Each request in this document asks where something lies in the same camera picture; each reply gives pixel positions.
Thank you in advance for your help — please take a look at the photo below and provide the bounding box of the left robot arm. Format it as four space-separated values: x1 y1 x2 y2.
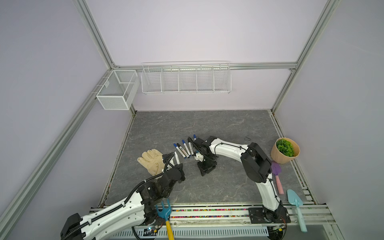
60 153 186 240

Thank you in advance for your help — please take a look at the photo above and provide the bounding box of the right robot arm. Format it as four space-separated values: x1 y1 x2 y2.
189 136 291 224

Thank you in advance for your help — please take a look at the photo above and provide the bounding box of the beige cloth glove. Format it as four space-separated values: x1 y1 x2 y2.
137 149 165 176

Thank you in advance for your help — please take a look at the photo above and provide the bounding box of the potted green plant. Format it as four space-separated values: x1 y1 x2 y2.
271 138 301 165

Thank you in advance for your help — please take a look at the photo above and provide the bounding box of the light blue garden trowel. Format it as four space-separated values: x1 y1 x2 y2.
287 189 308 233

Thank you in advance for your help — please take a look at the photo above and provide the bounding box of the white mesh cube basket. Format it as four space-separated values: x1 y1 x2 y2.
97 70 140 111

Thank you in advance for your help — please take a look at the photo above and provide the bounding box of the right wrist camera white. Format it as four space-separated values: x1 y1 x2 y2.
194 152 204 162

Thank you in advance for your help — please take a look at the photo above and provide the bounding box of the blue garden rake yellow handle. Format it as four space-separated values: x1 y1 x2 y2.
156 199 175 240

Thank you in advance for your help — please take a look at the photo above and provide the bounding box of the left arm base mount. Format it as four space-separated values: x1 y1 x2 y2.
143 210 165 226

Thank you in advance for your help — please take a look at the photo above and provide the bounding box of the purple trowel pink handle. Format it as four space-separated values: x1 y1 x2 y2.
271 161 285 195

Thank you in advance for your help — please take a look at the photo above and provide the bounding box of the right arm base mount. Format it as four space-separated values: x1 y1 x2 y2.
248 206 291 224

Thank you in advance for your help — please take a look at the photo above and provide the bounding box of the white wire wall shelf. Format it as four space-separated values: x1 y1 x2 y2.
141 61 232 94

